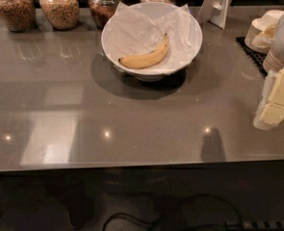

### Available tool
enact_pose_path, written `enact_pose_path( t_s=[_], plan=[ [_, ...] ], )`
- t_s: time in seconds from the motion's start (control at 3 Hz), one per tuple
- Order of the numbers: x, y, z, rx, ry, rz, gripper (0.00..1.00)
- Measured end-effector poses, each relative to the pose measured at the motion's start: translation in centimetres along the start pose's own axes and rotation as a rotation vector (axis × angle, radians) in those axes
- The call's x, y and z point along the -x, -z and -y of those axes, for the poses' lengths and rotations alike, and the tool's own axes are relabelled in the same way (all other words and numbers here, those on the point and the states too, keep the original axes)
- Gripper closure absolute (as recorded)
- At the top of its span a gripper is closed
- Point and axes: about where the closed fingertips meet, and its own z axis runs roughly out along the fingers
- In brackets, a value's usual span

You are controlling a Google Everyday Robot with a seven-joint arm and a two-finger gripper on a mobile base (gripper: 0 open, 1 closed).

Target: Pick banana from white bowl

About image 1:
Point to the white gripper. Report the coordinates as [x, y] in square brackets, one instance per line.
[271, 113]

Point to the yellow banana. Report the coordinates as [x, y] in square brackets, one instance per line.
[149, 59]

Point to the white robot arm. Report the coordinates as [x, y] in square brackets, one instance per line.
[275, 57]

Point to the white bowl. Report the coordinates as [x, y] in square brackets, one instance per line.
[151, 72]

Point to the black rubber mat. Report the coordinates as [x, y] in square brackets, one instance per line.
[256, 57]

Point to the stack of paper bowls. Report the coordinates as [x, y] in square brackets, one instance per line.
[260, 34]

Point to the white sign stand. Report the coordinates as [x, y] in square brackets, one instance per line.
[214, 11]

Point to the black power strip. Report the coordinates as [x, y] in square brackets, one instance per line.
[277, 225]

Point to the white paper liner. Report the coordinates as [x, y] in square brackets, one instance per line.
[132, 32]

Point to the glass jar half filled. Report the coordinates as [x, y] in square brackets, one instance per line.
[102, 10]

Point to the glass jar of cereal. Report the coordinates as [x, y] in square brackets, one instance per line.
[61, 14]

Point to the glass jar of grains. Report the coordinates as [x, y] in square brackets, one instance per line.
[18, 15]

